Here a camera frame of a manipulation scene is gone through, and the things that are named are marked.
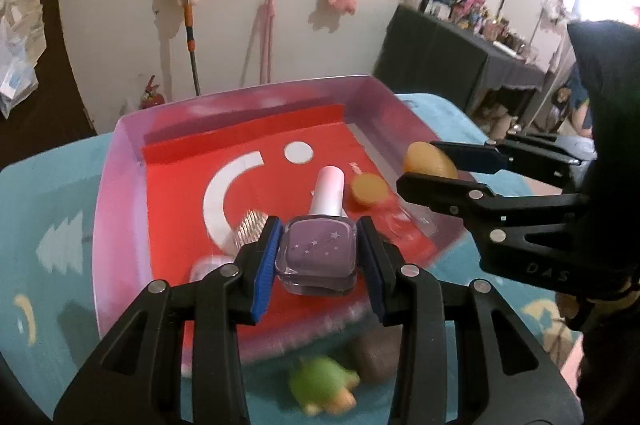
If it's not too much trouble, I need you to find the green yellow mushroom toy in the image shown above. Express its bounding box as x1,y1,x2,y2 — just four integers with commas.
288,357,360,416

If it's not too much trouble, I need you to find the dark brown door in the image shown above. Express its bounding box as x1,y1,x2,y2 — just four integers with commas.
0,0,99,171

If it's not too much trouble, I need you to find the red fire extinguisher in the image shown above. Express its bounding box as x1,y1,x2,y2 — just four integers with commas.
140,75,166,110

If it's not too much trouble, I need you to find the dark cloth side table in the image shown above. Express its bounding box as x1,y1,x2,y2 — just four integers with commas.
373,5,544,114

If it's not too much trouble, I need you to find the white round device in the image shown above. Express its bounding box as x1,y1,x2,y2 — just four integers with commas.
189,255,233,282

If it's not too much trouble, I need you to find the orange handled mop stick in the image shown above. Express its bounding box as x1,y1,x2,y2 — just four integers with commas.
183,0,201,96

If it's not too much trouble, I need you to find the clear glass jar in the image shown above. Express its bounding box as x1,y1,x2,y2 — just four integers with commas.
385,206,423,247

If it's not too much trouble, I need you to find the orange round sponge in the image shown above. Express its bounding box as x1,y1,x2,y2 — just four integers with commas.
349,173,390,208
402,141,458,179

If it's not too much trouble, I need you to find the white plastic bag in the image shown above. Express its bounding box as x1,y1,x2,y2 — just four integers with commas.
0,17,39,120

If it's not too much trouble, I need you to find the pink cardboard box tray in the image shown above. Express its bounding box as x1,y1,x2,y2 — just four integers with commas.
92,76,437,333

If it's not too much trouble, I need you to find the teal star moon blanket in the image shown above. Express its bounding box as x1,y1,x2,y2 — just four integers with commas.
1,94,578,424

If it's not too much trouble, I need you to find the brown earbuds case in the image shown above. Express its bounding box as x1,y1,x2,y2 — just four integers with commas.
348,325,402,384

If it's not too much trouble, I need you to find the purple nail polish bottle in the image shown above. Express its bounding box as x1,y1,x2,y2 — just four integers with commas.
274,166,357,296

